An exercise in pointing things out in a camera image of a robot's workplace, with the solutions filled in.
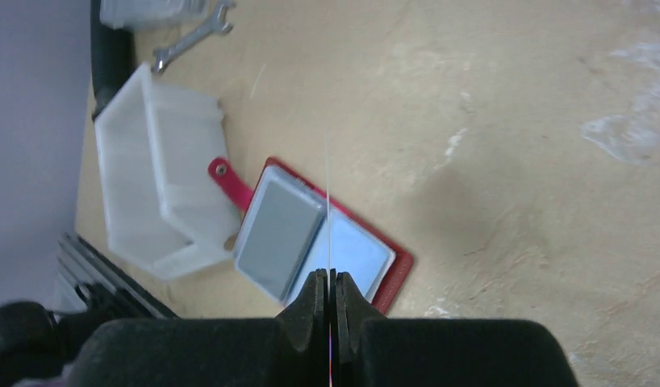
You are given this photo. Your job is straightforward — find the clear plastic screw box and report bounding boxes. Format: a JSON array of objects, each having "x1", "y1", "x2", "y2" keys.
[{"x1": 97, "y1": 0, "x2": 208, "y2": 30}]

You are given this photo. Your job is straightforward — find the gold credit card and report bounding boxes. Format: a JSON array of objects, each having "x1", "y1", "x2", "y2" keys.
[{"x1": 324, "y1": 129, "x2": 334, "y2": 387}]

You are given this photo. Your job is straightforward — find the aluminium frame rail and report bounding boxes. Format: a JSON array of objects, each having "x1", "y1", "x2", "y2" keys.
[{"x1": 52, "y1": 233, "x2": 177, "y2": 318}]

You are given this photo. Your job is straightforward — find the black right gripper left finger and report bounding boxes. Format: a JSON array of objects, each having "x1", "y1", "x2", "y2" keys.
[{"x1": 68, "y1": 270, "x2": 329, "y2": 386}]

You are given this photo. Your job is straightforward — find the silver open-end wrench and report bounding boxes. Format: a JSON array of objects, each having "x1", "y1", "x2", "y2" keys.
[{"x1": 152, "y1": 1, "x2": 236, "y2": 74}]

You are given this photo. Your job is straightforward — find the red leather card holder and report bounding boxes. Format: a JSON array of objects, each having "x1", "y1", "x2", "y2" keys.
[{"x1": 207, "y1": 156, "x2": 414, "y2": 313}]

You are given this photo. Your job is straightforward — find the white card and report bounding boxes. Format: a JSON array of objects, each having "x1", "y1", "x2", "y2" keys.
[{"x1": 236, "y1": 178, "x2": 325, "y2": 302}]

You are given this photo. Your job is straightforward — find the white plastic card box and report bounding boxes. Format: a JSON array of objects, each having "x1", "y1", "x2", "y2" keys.
[{"x1": 94, "y1": 64, "x2": 240, "y2": 281}]

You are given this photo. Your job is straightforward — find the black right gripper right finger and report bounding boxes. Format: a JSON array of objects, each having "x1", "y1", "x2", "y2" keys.
[{"x1": 329, "y1": 272, "x2": 578, "y2": 386}]

